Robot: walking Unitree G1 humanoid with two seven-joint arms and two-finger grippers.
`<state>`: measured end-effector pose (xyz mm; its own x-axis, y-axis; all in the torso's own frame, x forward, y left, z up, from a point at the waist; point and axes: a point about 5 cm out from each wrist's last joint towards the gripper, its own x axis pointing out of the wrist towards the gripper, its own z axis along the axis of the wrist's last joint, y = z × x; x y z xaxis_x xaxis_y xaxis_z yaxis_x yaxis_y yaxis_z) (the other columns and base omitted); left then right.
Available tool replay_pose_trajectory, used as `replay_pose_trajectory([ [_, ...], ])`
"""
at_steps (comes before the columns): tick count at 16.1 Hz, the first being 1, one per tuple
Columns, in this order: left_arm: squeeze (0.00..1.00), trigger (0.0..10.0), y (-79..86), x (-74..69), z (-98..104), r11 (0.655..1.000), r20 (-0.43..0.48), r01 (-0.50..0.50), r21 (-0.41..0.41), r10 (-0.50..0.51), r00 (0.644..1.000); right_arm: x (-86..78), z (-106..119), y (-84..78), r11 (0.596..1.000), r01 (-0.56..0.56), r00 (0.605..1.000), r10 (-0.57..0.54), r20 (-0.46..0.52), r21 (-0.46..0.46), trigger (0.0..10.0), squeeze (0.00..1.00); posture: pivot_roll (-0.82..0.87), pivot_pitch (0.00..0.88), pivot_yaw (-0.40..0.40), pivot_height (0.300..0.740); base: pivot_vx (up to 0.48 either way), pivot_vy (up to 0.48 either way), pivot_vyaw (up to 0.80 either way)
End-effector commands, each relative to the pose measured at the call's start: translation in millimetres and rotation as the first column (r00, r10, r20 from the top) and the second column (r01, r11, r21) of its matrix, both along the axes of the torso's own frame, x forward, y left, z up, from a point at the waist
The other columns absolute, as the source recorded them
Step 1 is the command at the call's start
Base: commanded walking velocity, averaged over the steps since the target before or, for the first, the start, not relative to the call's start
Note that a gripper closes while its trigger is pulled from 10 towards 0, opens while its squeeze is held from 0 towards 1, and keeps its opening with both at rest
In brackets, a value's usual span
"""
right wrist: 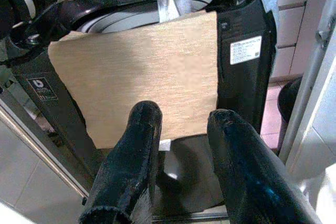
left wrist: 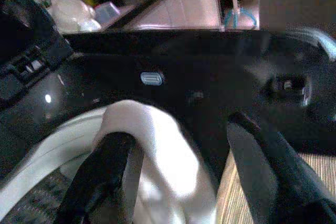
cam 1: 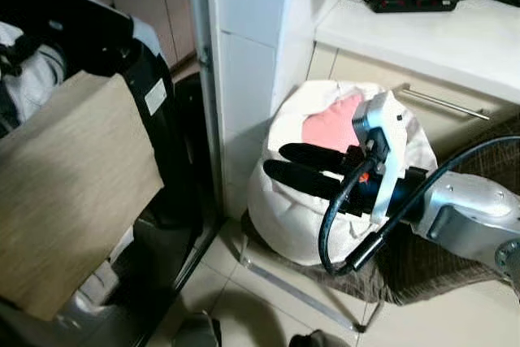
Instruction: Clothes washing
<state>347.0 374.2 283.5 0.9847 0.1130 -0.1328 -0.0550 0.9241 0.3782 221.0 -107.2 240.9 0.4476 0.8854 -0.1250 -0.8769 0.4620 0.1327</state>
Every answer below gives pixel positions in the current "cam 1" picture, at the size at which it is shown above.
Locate grey metal door frame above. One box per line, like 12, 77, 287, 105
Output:
182, 0, 225, 228

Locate white clothes in washer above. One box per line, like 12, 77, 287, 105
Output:
0, 21, 67, 127

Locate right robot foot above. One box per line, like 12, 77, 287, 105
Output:
288, 328, 351, 347

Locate metal drawer handle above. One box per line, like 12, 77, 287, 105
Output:
395, 82, 493, 123

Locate pink garment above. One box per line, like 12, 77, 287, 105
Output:
301, 93, 365, 154

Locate beige woven cloth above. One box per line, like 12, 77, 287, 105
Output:
0, 72, 165, 322

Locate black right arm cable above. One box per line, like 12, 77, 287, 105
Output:
318, 135, 520, 277

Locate white laundry bag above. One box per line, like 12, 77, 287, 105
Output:
246, 80, 440, 267

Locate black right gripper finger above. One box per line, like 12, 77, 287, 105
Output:
262, 159, 353, 201
279, 142, 363, 174

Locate beige cabinet drawer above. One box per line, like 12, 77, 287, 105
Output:
308, 41, 520, 163

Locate black washing machine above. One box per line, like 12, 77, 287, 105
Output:
0, 0, 219, 347

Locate white washer label sticker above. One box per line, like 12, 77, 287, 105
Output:
144, 78, 168, 117

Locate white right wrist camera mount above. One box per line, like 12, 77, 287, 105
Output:
351, 90, 408, 225

